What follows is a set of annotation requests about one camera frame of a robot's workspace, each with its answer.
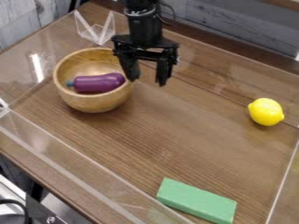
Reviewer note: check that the yellow toy lemon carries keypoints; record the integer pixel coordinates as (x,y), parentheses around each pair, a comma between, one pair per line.
(266,112)

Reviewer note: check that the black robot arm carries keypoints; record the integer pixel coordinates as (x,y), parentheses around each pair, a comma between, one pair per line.
(141,5)

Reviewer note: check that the clear acrylic tray wall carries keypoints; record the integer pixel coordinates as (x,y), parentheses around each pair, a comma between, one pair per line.
(80,181)

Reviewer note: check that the brown wooden bowl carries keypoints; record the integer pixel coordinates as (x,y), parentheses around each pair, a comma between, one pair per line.
(91,61)

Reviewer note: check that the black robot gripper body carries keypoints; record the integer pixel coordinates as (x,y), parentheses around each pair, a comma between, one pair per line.
(144,43)

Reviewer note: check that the green rectangular block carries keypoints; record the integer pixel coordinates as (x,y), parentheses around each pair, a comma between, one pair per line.
(196,202)

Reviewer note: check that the purple toy eggplant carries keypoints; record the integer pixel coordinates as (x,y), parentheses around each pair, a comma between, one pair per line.
(96,83)

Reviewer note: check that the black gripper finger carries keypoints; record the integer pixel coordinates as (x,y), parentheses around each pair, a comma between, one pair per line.
(129,65)
(164,67)

